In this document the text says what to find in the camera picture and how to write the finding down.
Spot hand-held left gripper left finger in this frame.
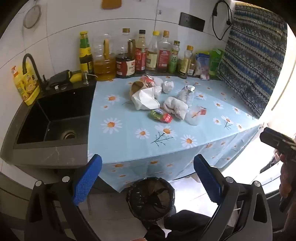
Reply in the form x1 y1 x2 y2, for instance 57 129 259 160
24 154 103 241

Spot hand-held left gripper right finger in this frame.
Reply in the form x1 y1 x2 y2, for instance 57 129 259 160
193 154 274 241

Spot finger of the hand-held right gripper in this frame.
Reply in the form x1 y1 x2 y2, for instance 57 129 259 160
259 127 296 156

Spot black lined trash bin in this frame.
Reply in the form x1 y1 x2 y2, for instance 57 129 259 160
126 177 176 221

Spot clear plastic bag red label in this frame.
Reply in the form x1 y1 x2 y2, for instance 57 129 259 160
185 104 208 126

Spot red snack wrapper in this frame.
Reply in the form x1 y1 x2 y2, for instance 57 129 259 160
160 113 174 124

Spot white knitted cloth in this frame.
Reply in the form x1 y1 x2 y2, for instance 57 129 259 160
163 96 188 121

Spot green snack wrapper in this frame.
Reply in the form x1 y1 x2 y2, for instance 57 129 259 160
149 109 164 121

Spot crushed clear plastic bottle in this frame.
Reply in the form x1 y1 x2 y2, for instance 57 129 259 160
177 85 197 105

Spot clear plastic ball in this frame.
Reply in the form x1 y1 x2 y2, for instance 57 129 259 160
162 80 174 94

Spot white plastic bag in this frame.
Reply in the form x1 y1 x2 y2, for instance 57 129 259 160
150 76 164 99

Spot brown paper bag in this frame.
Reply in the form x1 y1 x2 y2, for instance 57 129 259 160
129 81 149 97

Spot red and white wrapper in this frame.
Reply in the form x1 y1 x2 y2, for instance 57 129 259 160
140 74 154 89

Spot person's right hand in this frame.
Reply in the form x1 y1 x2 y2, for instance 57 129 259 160
279 155 296 199

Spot person's leg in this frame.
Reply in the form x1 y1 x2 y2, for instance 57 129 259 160
145 209 234 241

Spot blue daisy tablecloth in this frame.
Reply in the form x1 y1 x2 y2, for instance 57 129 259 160
87 75 261 193

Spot black sink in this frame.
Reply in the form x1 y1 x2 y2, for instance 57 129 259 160
13 85 97 150

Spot blue patterned cloth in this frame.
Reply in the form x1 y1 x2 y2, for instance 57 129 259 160
217 4 288 119

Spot green packet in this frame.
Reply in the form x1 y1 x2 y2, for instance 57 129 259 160
209 48 225 79

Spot metal soap dispenser pump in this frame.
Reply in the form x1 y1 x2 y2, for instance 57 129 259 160
82 70 99 85

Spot clear bag of white salt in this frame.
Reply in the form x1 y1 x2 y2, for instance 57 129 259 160
195 52 211 80

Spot yellow sponge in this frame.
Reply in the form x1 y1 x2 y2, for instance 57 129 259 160
69 71 83 83

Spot black dish cloth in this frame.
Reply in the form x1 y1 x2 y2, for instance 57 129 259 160
48 70 71 87

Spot yellow dish soap bottle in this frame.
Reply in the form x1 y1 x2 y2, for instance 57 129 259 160
11 61 41 106

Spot clear cooking oil jug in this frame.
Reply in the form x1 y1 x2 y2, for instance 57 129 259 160
92 34 116 82

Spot olive label small bottle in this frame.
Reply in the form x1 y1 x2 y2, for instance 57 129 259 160
179 45 194 79

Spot dark soy sauce jug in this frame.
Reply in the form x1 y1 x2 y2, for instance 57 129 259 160
115 28 136 79

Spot green pepper oil bottle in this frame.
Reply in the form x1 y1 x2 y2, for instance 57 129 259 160
168 40 181 74

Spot black faucet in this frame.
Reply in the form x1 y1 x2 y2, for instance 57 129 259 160
22 53 48 91

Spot green label sauce bottle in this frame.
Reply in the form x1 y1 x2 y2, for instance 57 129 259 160
79 31 94 76

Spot red label gold cap bottle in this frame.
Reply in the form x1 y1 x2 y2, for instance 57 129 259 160
157 30 173 74

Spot clear bottle yellow cap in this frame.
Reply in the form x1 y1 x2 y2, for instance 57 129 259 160
146 31 161 72

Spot red label black cap bottle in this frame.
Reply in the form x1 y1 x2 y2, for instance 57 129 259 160
135 30 149 75

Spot metal mesh strainer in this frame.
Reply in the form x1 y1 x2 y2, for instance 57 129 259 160
23 5 42 29

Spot orange wooden board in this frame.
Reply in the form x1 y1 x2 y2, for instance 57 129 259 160
101 0 122 10

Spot black cable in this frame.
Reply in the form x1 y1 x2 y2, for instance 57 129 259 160
212 0 233 41

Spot black wall socket panel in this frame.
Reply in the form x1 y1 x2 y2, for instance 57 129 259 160
179 12 206 32

